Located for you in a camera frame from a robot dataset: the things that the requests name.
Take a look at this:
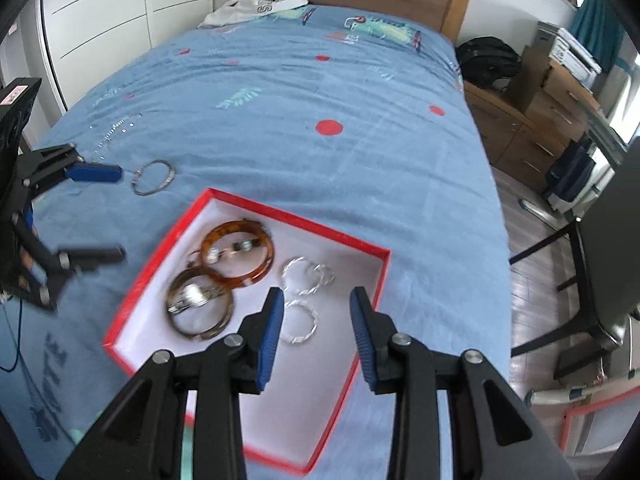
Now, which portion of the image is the black bag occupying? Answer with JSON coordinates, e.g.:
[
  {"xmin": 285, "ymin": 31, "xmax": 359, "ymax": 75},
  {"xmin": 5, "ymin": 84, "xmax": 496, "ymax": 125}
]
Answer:
[{"xmin": 456, "ymin": 36, "xmax": 522, "ymax": 92}]

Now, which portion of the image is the grey office chair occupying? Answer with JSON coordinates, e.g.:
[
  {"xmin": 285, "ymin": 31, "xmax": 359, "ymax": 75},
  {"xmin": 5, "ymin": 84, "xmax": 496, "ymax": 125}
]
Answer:
[{"xmin": 509, "ymin": 135, "xmax": 640, "ymax": 381}]

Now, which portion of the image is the white teal bar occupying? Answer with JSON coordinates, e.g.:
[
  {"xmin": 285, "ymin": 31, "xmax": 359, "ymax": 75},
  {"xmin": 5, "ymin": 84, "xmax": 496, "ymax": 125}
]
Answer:
[{"xmin": 522, "ymin": 384, "xmax": 608, "ymax": 407}]

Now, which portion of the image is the silver charm bracelet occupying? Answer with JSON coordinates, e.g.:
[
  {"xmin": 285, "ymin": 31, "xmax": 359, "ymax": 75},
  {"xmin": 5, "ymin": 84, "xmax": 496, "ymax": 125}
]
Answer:
[{"xmin": 167, "ymin": 282, "xmax": 226, "ymax": 316}]

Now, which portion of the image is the dark blue bag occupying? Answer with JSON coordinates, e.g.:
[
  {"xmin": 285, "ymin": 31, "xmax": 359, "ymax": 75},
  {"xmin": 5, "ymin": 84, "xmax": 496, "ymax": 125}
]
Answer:
[{"xmin": 544, "ymin": 137, "xmax": 613, "ymax": 213}]

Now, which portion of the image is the black beaded bracelet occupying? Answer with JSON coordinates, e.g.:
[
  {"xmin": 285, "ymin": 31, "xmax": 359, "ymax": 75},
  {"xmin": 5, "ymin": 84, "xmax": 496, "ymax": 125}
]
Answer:
[{"xmin": 189, "ymin": 237, "xmax": 266, "ymax": 267}]

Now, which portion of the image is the black cable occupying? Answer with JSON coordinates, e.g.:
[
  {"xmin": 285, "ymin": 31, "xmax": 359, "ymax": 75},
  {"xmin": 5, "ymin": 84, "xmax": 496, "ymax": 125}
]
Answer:
[{"xmin": 0, "ymin": 300, "xmax": 26, "ymax": 373}]

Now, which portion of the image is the thin silver bangle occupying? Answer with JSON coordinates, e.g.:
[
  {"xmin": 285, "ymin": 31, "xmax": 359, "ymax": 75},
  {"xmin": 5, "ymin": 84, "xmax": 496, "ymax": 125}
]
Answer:
[{"xmin": 131, "ymin": 159, "xmax": 177, "ymax": 197}]

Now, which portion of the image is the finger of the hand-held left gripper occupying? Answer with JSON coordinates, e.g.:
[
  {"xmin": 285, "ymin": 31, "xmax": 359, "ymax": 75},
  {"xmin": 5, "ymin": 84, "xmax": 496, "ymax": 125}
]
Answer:
[
  {"xmin": 15, "ymin": 143, "xmax": 123, "ymax": 201},
  {"xmin": 10, "ymin": 210, "xmax": 127, "ymax": 316}
]

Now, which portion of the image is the blue printed blanket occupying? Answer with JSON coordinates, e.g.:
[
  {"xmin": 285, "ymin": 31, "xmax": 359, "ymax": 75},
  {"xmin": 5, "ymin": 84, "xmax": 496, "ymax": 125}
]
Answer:
[{"xmin": 0, "ymin": 5, "xmax": 511, "ymax": 480}]

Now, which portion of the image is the red jewelry box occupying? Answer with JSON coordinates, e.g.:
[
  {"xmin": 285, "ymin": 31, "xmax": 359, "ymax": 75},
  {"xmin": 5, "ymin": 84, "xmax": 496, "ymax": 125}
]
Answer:
[{"xmin": 102, "ymin": 187, "xmax": 392, "ymax": 476}]

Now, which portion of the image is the teal curtain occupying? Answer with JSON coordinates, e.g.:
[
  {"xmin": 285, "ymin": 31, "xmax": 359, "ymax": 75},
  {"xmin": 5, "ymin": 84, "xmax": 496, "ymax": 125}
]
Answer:
[{"xmin": 570, "ymin": 0, "xmax": 626, "ymax": 73}]

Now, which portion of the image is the light amber bangle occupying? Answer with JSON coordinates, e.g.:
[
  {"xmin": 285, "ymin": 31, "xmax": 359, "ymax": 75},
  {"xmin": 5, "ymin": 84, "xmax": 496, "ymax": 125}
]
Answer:
[{"xmin": 200, "ymin": 219, "xmax": 276, "ymax": 285}]

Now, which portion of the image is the wooden dresser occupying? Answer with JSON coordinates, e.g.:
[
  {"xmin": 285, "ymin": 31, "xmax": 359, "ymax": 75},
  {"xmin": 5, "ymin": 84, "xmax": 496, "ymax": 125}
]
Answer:
[{"xmin": 464, "ymin": 45, "xmax": 601, "ymax": 191}]

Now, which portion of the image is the silver twisted bangle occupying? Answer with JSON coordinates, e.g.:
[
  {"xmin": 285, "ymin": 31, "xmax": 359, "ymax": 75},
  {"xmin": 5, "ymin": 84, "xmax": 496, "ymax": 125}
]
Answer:
[
  {"xmin": 281, "ymin": 256, "xmax": 321, "ymax": 296},
  {"xmin": 280, "ymin": 300, "xmax": 319, "ymax": 346}
]

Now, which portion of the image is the white wardrobe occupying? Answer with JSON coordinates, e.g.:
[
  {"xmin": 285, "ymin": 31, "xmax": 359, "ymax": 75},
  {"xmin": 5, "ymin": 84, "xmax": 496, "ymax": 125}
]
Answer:
[{"xmin": 20, "ymin": 0, "xmax": 236, "ymax": 111}]

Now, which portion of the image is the window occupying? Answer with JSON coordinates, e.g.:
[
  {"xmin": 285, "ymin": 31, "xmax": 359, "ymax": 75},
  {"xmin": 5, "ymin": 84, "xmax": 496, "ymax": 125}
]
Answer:
[{"xmin": 607, "ymin": 35, "xmax": 640, "ymax": 141}]

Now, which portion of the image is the dark amber bangle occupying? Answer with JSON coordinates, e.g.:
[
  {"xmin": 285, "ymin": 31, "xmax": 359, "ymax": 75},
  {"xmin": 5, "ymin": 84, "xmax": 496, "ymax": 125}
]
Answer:
[{"xmin": 166, "ymin": 266, "xmax": 235, "ymax": 339}]

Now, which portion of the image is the sparkly silver chain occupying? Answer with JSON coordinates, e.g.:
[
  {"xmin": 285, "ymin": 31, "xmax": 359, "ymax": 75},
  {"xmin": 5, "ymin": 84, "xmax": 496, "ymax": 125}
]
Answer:
[{"xmin": 90, "ymin": 112, "xmax": 143, "ymax": 158}]

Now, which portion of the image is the red edged flat panel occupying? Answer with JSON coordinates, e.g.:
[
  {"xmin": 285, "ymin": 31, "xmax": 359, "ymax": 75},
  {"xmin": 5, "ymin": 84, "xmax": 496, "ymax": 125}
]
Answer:
[{"xmin": 560, "ymin": 385, "xmax": 640, "ymax": 456}]

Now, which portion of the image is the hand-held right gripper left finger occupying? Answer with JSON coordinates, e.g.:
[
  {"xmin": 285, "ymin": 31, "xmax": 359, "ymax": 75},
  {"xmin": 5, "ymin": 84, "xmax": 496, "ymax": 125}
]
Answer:
[{"xmin": 55, "ymin": 287, "xmax": 286, "ymax": 480}]

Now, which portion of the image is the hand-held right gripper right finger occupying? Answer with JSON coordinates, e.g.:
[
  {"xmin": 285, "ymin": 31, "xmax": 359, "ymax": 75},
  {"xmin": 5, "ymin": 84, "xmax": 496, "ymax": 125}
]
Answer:
[{"xmin": 349, "ymin": 286, "xmax": 581, "ymax": 480}]

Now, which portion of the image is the white printer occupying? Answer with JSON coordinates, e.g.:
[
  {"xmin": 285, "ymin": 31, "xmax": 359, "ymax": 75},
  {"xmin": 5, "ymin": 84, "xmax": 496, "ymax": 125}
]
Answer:
[{"xmin": 537, "ymin": 21, "xmax": 603, "ymax": 88}]

